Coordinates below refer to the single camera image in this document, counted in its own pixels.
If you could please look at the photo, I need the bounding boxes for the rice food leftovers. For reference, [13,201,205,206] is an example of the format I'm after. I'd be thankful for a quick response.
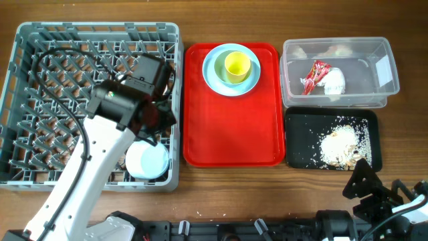
[305,115,372,171]

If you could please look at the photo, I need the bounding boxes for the small light blue bowl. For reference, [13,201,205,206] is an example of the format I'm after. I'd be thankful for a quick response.
[124,141,169,179]

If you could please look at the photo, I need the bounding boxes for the large light blue plate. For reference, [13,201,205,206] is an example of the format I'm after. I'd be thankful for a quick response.
[202,44,261,96]

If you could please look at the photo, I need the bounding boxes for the light green bowl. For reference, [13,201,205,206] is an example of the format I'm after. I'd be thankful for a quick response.
[215,50,252,86]

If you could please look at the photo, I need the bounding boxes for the yellow plastic cup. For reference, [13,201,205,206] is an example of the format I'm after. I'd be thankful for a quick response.
[224,51,251,84]

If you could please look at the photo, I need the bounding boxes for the white napkin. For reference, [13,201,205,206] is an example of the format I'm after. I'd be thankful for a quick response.
[315,68,345,95]

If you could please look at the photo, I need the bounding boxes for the red snack wrapper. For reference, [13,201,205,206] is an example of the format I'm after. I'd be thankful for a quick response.
[302,60,332,95]

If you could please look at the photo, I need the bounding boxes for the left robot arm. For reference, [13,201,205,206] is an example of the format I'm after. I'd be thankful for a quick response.
[3,80,176,240]

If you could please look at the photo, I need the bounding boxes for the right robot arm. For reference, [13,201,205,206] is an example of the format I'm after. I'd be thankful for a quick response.
[312,159,427,240]

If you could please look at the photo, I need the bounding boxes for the grey dishwasher rack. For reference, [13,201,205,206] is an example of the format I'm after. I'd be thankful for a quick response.
[1,22,184,191]

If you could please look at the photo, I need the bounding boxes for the black plastic tray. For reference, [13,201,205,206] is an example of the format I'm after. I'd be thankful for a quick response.
[285,106,383,172]

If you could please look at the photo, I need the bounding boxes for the red plastic tray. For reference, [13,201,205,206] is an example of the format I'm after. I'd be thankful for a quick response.
[182,43,286,167]

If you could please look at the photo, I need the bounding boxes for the clear plastic bin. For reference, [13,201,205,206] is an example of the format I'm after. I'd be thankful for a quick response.
[280,37,400,108]

